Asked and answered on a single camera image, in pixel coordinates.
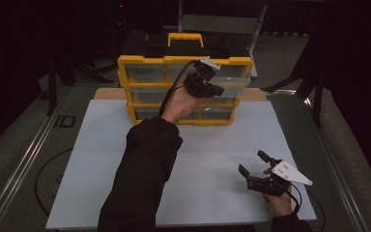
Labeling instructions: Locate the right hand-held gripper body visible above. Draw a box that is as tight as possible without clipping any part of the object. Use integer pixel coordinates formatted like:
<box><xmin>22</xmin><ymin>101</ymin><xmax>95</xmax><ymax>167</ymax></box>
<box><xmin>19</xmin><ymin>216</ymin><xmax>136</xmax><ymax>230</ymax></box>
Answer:
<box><xmin>246</xmin><ymin>159</ymin><xmax>314</xmax><ymax>197</ymax></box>

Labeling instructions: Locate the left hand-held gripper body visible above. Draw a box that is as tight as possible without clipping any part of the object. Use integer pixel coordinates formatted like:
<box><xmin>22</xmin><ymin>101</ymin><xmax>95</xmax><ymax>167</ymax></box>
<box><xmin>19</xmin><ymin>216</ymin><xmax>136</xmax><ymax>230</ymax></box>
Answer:
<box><xmin>184</xmin><ymin>56</ymin><xmax>222</xmax><ymax>98</ymax></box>

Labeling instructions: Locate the clear plastic drawer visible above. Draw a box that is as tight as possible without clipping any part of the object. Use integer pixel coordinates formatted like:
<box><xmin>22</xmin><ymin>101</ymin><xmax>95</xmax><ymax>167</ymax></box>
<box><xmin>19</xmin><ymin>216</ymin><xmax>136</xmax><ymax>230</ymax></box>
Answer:
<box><xmin>206</xmin><ymin>74</ymin><xmax>252</xmax><ymax>100</ymax></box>

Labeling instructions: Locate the yellow storage cabinet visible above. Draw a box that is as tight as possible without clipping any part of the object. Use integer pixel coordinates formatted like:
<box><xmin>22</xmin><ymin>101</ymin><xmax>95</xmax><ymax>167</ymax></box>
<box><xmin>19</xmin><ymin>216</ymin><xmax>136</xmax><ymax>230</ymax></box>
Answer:
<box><xmin>116</xmin><ymin>29</ymin><xmax>255</xmax><ymax>128</ymax></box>

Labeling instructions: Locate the person's right hand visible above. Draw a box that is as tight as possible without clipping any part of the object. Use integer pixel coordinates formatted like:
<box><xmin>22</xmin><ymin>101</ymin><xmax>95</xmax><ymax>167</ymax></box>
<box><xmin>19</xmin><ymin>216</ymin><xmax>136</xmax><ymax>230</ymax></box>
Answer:
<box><xmin>263</xmin><ymin>188</ymin><xmax>297</xmax><ymax>218</ymax></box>

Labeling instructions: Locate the person's left hand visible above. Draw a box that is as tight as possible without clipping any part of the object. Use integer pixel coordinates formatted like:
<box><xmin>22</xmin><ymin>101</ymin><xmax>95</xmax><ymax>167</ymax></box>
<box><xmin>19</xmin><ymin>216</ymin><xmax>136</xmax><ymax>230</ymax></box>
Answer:
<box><xmin>160</xmin><ymin>84</ymin><xmax>207</xmax><ymax>125</ymax></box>

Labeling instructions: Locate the white board mat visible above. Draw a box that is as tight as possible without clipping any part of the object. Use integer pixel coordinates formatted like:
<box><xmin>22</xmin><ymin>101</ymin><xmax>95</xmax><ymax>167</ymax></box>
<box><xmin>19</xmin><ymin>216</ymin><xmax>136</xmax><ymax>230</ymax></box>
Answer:
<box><xmin>45</xmin><ymin>99</ymin><xmax>318</xmax><ymax>230</ymax></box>

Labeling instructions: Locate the grid of clear cabinet drawers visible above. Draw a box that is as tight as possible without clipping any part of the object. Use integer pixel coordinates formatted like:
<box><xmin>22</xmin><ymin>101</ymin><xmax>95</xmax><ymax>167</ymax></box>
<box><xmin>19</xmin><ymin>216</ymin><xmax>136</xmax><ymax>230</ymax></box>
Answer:
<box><xmin>124</xmin><ymin>63</ymin><xmax>249</xmax><ymax>121</ymax></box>

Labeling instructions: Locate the black stand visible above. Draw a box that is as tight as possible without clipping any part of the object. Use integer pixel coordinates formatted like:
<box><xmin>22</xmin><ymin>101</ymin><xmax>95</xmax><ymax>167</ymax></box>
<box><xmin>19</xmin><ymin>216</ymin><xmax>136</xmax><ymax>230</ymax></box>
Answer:
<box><xmin>260</xmin><ymin>47</ymin><xmax>328</xmax><ymax>130</ymax></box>
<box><xmin>46</xmin><ymin>52</ymin><xmax>119</xmax><ymax>117</ymax></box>

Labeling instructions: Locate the left hand-held gripper cable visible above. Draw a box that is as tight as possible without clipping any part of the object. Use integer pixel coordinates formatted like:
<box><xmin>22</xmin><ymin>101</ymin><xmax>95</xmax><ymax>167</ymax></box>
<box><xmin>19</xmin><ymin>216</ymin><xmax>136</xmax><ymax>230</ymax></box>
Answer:
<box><xmin>157</xmin><ymin>59</ymin><xmax>198</xmax><ymax>118</ymax></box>

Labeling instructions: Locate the hand-held gripper cable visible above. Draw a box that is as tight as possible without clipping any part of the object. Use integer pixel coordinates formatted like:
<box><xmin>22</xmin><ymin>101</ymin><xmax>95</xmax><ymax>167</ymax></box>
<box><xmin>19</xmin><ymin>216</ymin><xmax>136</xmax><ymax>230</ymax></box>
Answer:
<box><xmin>284</xmin><ymin>183</ymin><xmax>303</xmax><ymax>215</ymax></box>
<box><xmin>157</xmin><ymin>59</ymin><xmax>198</xmax><ymax>118</ymax></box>

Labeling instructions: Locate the right hand-held gripper cable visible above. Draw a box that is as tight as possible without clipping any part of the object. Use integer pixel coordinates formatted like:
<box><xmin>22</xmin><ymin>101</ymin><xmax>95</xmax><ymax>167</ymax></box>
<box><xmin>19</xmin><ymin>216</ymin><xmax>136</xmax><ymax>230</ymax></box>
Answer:
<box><xmin>284</xmin><ymin>183</ymin><xmax>303</xmax><ymax>215</ymax></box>

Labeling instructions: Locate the black floor cable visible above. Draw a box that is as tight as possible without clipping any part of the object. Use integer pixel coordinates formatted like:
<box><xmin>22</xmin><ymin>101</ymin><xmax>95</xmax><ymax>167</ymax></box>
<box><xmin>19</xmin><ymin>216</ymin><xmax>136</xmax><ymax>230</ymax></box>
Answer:
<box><xmin>308</xmin><ymin>189</ymin><xmax>327</xmax><ymax>232</ymax></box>
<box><xmin>34</xmin><ymin>147</ymin><xmax>75</xmax><ymax>218</ymax></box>

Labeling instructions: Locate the metal floor rail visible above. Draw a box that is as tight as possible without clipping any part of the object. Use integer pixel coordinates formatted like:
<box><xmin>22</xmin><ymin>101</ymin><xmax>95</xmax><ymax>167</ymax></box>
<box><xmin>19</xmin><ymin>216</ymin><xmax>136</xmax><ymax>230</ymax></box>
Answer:
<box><xmin>0</xmin><ymin>86</ymin><xmax>73</xmax><ymax>232</ymax></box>
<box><xmin>302</xmin><ymin>96</ymin><xmax>368</xmax><ymax>232</ymax></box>

